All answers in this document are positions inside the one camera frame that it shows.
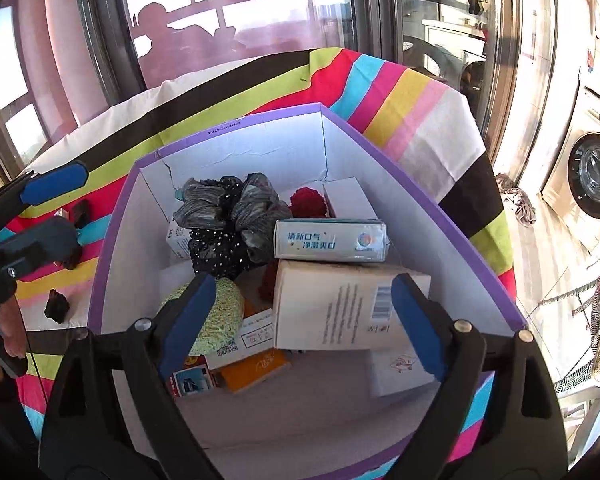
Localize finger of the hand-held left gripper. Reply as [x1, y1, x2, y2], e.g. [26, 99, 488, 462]
[0, 160, 91, 222]
[0, 216, 84, 278]

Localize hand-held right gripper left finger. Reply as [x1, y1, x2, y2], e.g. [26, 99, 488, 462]
[37, 272, 221, 480]

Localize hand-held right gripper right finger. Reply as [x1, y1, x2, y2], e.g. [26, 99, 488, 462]
[380, 272, 568, 480]

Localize green round sponge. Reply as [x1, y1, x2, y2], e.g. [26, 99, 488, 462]
[161, 277, 246, 357]

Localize white box with code print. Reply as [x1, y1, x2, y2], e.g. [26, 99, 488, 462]
[205, 307, 276, 371]

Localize black dotted scrunchie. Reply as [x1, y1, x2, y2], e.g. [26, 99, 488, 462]
[187, 176, 261, 279]

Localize white and blue box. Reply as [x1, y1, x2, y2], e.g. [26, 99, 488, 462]
[166, 217, 193, 261]

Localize orange packet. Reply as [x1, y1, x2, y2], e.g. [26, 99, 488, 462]
[220, 347, 292, 395]

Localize large white printed box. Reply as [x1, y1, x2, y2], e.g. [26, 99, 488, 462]
[272, 258, 432, 352]

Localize light blue toothpaste box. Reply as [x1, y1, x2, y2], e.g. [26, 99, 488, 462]
[272, 217, 391, 263]

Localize shiny grey-black scrunchie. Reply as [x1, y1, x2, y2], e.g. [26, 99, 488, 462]
[172, 172, 293, 266]

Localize small white box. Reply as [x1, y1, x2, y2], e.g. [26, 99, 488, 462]
[324, 176, 378, 221]

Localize purple cardboard box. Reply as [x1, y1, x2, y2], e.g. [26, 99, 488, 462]
[86, 102, 528, 480]

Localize red fluffy socks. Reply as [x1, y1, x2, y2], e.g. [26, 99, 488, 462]
[260, 186, 329, 303]

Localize person's left hand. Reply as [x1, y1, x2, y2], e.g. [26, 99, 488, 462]
[0, 295, 31, 386]

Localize small black hair clip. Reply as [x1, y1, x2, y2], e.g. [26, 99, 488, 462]
[44, 288, 71, 324]

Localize crumpled grey cloth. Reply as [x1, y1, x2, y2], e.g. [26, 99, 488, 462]
[495, 172, 537, 227]

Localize metal drying rack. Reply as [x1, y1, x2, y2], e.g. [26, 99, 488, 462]
[525, 280, 600, 461]

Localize rainbow striped tablecloth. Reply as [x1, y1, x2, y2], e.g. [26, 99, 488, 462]
[15, 47, 518, 480]

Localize white washing machine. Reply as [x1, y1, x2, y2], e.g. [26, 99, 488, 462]
[422, 17, 488, 91]
[540, 72, 600, 256]

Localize thin black cable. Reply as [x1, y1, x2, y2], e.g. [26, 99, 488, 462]
[22, 327, 51, 406]

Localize dark window frame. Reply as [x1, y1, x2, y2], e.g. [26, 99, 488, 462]
[0, 0, 526, 186]

